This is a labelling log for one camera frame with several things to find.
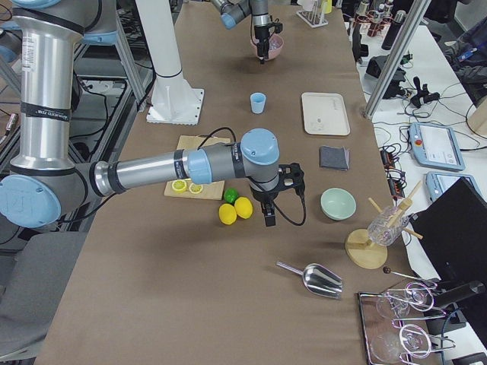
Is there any aluminium frame post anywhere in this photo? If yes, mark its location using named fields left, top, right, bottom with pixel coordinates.
left=364, top=0, right=431, bottom=120

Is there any green lime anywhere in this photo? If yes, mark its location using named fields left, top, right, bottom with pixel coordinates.
left=223, top=188, right=240, bottom=205

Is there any lemon slice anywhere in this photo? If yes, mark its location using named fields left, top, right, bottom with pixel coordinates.
left=188, top=182, right=204, bottom=195
left=171, top=179, right=188, bottom=193

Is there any black glass tray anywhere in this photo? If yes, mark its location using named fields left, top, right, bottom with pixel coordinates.
left=357, top=292, right=456, bottom=364

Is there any bamboo cutting board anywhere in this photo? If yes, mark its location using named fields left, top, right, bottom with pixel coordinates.
left=164, top=135, right=224, bottom=201

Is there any wooden cup tree stand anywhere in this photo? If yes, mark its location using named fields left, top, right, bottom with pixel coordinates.
left=345, top=181, right=423, bottom=269

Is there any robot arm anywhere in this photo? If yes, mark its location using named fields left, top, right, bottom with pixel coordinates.
left=211, top=0, right=283, bottom=64
left=1, top=1, right=284, bottom=228

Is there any black monitor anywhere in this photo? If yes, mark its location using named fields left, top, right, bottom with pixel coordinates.
left=410, top=177, right=486, bottom=284

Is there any pink bowl of ice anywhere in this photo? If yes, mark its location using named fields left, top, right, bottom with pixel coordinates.
left=250, top=33, right=284, bottom=61

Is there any cream rabbit tray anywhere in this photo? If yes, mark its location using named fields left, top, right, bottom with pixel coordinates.
left=301, top=92, right=351, bottom=136

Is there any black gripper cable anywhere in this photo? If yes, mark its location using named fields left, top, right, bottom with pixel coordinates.
left=272, top=182, right=307, bottom=227

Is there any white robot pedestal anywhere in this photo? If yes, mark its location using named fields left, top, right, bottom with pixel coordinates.
left=137, top=1, right=204, bottom=125

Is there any light blue plastic cup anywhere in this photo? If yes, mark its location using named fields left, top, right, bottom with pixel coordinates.
left=250, top=92, right=266, bottom=114

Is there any clear glass on stand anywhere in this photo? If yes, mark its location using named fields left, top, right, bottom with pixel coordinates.
left=367, top=206, right=409, bottom=246

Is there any yellow lemon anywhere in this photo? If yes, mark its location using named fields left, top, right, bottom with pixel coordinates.
left=234, top=196, right=253, bottom=219
left=218, top=203, right=237, bottom=225

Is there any mint green bowl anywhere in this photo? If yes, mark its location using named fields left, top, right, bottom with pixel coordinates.
left=320, top=188, right=356, bottom=221

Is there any grey folded cloth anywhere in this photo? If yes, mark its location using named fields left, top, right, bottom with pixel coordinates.
left=319, top=146, right=349, bottom=170

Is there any blue teach pendant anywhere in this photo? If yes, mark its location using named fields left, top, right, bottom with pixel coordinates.
left=425, top=171, right=481, bottom=202
left=409, top=122, right=466, bottom=171

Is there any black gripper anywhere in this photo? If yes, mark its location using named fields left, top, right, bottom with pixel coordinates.
left=253, top=23, right=283, bottom=64
left=250, top=186, right=279, bottom=227

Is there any white wire cup rack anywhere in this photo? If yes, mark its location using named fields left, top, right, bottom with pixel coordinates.
left=296, top=0, right=328, bottom=28

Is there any steel ice scoop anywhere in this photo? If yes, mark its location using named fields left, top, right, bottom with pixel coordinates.
left=275, top=261, right=343, bottom=300

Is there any wine glass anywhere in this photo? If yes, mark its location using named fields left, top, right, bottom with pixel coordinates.
left=369, top=324, right=456, bottom=364
left=376, top=281, right=434, bottom=319

